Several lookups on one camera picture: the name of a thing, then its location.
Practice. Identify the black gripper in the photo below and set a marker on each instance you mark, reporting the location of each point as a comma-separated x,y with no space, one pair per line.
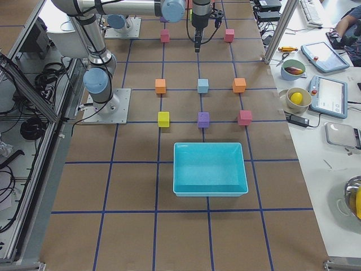
199,20

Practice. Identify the light blue block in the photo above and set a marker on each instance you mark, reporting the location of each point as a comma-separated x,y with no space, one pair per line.
202,85

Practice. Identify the pink block left near desk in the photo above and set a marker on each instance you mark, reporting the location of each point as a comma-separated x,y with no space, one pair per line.
229,35

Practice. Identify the pink block desk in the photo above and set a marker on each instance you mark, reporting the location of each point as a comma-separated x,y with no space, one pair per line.
244,117
229,35

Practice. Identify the dark pink block near base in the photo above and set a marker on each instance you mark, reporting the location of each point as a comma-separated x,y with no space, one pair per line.
165,36

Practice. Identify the purple block left side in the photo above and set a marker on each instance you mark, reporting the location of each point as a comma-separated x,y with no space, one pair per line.
163,20

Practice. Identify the purple block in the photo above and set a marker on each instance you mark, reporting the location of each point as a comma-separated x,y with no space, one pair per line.
163,20
203,120

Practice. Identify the orange block near desk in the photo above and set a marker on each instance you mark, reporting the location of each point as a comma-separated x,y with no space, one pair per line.
239,85

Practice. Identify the orange block near base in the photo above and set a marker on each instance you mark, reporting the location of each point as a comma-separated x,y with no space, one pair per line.
160,86

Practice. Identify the purple block right side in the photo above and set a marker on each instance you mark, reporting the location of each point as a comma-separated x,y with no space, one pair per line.
203,120

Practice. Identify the yellow tool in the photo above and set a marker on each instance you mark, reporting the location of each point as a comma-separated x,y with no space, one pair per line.
287,49

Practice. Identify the scissors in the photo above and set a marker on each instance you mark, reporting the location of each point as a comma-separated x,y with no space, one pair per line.
283,57

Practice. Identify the yellow block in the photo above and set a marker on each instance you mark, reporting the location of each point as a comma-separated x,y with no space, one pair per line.
163,119

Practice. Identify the pink block right near desk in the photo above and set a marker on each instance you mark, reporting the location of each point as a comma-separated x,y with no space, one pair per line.
244,117

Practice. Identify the blue bowl with fruit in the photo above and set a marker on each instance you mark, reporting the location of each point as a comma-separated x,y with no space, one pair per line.
292,69

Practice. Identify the white keyboard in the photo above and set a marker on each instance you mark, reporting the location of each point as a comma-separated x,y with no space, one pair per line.
310,13

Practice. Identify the yellow lemon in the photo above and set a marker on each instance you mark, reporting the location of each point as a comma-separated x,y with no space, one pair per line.
296,98

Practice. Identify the beige bowl with lemon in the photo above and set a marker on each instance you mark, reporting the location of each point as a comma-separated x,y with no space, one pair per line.
293,108

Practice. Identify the teach pendant far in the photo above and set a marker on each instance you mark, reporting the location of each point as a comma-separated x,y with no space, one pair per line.
323,57

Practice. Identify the teach pendant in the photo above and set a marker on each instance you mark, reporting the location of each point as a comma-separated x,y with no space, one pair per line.
323,57
329,96

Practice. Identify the black power adapter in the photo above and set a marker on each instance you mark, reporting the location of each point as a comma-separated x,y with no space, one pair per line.
297,120

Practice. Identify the cyan plastic tray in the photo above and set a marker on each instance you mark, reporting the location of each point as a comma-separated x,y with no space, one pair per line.
209,169

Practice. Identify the teach pendant near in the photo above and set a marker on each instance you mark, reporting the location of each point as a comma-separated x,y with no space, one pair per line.
329,96

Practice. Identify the person at desk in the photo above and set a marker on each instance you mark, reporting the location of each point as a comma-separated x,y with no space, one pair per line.
346,27

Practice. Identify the kitchen scale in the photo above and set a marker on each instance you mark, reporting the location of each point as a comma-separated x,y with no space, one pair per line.
342,135

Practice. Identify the steel bowl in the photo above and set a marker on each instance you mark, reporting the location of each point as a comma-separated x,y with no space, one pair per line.
349,205

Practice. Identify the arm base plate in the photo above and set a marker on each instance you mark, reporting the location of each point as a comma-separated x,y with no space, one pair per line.
131,30
115,112

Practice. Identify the aluminium frame post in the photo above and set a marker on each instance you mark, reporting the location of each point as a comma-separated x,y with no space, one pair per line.
285,17

